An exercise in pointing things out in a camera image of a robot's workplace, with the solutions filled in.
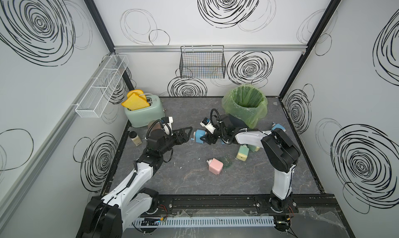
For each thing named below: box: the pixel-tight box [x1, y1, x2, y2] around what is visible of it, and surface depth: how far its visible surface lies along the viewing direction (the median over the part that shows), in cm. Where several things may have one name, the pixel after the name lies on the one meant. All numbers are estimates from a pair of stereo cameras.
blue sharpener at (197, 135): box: [190, 129, 207, 144], surface depth 93 cm
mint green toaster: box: [124, 94, 166, 128], surface depth 96 cm
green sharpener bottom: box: [235, 143, 250, 162], surface depth 86 cm
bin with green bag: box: [221, 84, 269, 129], surface depth 93 cm
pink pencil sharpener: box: [206, 157, 224, 175], surface depth 82 cm
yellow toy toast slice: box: [121, 89, 151, 111], surface depth 94 cm
